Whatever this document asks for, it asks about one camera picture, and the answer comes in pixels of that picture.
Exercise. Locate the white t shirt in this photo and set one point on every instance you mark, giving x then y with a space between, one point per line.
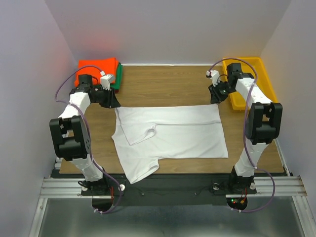
144 135

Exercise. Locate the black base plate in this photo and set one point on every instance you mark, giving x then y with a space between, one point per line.
170 190

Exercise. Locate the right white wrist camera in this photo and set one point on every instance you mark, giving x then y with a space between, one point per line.
213 75

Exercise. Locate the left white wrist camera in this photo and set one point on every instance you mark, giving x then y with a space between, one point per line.
106 81

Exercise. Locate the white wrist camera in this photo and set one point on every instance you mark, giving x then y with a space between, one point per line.
213 75
106 81

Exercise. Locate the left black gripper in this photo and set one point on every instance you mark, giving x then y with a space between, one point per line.
111 101

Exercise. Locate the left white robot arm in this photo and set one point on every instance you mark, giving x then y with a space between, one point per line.
70 133

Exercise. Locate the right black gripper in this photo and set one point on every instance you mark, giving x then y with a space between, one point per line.
216 98

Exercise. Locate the orange folded t shirt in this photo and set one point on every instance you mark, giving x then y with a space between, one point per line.
93 67

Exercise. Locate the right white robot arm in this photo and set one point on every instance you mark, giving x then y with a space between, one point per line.
262 120

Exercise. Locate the yellow plastic tray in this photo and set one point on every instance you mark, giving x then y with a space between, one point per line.
263 82

